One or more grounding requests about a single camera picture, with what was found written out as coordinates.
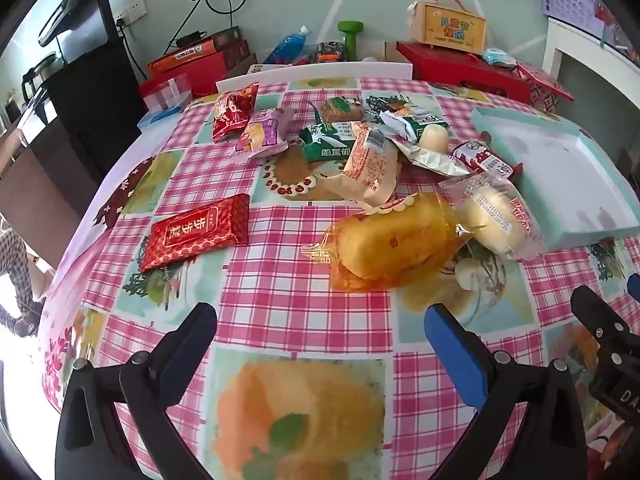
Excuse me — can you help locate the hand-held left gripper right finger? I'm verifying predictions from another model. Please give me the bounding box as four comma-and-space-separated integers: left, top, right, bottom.
424, 302, 588, 480

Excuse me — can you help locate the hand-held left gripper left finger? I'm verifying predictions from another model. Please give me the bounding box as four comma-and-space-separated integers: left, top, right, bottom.
55, 302, 218, 480

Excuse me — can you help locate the orange bread packet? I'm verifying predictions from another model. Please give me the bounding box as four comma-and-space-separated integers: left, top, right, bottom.
301, 192, 473, 293

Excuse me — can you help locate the red gold-print snack packet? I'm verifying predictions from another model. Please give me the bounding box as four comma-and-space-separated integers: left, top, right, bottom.
139, 193, 251, 273

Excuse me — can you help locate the teal tray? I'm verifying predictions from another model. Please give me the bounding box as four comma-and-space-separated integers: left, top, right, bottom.
469, 106, 640, 251

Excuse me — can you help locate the small red white snack packet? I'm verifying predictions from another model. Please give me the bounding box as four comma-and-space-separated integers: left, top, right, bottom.
452, 140, 523, 181

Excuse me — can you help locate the green white snack packet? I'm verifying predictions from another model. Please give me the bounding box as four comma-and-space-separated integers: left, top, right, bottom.
299, 122, 358, 163

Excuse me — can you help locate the red picture-print snack packet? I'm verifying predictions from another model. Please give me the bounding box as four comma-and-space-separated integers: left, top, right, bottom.
212, 83, 260, 144

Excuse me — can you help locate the round pastry green-trimmed wrapper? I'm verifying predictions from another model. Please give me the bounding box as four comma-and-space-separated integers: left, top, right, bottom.
310, 95, 368, 126

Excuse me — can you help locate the pink checked printed tablecloth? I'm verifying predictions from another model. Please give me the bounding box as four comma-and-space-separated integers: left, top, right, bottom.
37, 76, 640, 480

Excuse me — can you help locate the clear bun packet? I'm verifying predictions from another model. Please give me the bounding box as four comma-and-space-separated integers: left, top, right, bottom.
440, 167, 548, 261

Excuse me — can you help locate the silver snack packet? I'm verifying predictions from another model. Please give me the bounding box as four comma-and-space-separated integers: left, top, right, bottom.
392, 137, 473, 178

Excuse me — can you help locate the white orange-print bread packet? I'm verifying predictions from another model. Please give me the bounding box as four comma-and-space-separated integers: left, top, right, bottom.
320, 122, 401, 208

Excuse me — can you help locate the checked dark cloth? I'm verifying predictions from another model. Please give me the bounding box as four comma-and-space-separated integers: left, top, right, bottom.
0, 215, 43, 336

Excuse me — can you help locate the red patterned box lid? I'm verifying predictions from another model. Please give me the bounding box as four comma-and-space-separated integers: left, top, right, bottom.
515, 60, 576, 113

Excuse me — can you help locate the white green yellow-cake packet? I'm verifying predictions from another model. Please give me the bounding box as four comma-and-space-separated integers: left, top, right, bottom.
380, 107, 449, 153

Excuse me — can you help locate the purple snack packet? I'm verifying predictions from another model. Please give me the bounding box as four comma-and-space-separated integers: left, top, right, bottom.
234, 106, 296, 158

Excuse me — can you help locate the light blue box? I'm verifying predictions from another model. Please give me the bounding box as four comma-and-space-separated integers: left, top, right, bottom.
137, 107, 176, 133

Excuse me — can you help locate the white side table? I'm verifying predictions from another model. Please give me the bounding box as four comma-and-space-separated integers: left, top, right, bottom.
542, 16, 640, 96

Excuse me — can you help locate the clear plastic box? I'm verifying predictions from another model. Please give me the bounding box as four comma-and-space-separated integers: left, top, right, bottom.
140, 74, 193, 113

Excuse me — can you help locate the light blue face mask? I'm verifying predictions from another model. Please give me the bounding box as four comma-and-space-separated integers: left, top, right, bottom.
482, 47, 518, 68

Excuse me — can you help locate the red gift box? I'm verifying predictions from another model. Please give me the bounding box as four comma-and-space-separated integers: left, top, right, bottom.
396, 41, 533, 106

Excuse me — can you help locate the large red box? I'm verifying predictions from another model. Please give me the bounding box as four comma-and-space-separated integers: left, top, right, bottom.
139, 52, 231, 98

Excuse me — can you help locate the black cabinet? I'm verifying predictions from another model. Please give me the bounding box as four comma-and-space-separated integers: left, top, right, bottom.
22, 0, 146, 196

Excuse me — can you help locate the orange box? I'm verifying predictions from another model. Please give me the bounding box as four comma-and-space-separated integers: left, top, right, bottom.
147, 42, 218, 73

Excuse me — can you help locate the cardboard box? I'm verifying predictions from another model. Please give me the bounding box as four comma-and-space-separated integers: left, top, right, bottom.
235, 40, 401, 78

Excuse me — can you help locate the maroon patterned box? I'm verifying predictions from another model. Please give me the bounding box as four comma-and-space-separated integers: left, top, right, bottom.
222, 39, 251, 68

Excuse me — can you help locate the white foam board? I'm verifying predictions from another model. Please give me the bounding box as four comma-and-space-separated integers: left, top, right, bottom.
215, 61, 413, 93

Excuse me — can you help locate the black box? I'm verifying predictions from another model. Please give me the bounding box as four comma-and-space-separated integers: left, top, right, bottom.
202, 26, 242, 53

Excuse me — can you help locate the beige carry box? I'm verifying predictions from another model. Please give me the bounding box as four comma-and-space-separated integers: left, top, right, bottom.
407, 0, 488, 56

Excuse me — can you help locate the dark kettle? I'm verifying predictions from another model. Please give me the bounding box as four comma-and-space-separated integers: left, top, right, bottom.
22, 52, 58, 101

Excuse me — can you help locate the blue bottle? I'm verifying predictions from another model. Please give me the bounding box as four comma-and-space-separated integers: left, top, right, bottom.
262, 25, 312, 66

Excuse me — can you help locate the dark colourful toy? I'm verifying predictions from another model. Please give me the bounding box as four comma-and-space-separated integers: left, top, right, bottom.
316, 40, 347, 63

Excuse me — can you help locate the green dumbbell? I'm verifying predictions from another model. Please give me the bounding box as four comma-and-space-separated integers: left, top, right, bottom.
337, 20, 368, 61

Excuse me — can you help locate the black cable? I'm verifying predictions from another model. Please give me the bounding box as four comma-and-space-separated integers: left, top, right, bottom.
165, 0, 251, 56

